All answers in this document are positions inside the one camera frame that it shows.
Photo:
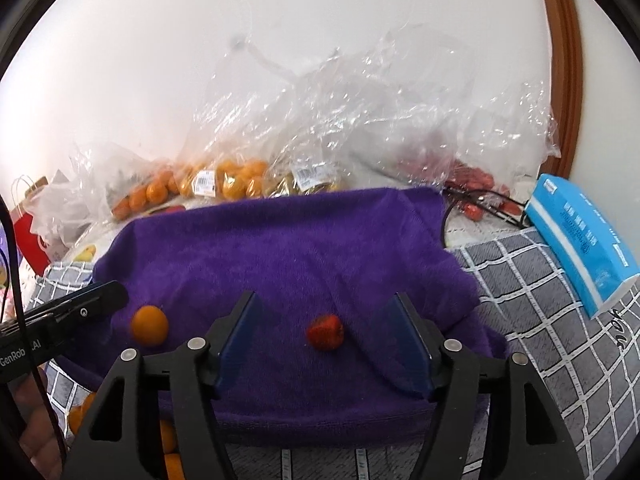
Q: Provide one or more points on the blue tissue pack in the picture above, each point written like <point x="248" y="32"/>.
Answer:
<point x="575" y="240"/>

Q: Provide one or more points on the pile of bagged strawberries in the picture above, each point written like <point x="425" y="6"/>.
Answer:
<point x="475" y="180"/>

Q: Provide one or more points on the pile of bagged oranges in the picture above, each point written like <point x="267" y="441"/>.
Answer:
<point x="240" y="177"/>

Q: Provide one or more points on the red strawberry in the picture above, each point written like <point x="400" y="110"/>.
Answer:
<point x="325" y="332"/>

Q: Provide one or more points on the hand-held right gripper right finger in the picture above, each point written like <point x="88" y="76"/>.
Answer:
<point x="407" y="345"/>

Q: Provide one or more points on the grey checked blanket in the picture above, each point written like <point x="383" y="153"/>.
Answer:
<point x="540" y="320"/>

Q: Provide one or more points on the red paper bag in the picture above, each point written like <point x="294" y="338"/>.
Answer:
<point x="27" y="245"/>

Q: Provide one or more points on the large clear plastic bag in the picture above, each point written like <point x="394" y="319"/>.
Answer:
<point x="400" y="100"/>

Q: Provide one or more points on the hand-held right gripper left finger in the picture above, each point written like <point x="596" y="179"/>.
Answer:
<point x="240" y="345"/>

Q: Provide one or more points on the pile of bagged tangerines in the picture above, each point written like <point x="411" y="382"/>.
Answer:
<point x="150" y="192"/>

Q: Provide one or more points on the person's left hand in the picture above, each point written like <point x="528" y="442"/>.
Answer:
<point x="35" y="420"/>

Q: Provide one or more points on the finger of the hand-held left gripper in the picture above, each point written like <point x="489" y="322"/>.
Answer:
<point x="90" y="305"/>

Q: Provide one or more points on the white plastic bag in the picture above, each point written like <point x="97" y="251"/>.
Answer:
<point x="55" y="205"/>

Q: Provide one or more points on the clear plastic bag with label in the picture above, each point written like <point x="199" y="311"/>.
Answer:
<point x="300" y="155"/>
<point x="220" y="120"/>

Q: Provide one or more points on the pile of bagged yellow plums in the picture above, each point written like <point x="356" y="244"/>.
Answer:
<point x="285" y="185"/>

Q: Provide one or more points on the purple towel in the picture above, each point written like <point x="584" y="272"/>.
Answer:
<point x="300" y="240"/>

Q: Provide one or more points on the brown wooden door frame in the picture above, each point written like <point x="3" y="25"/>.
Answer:
<point x="562" y="60"/>

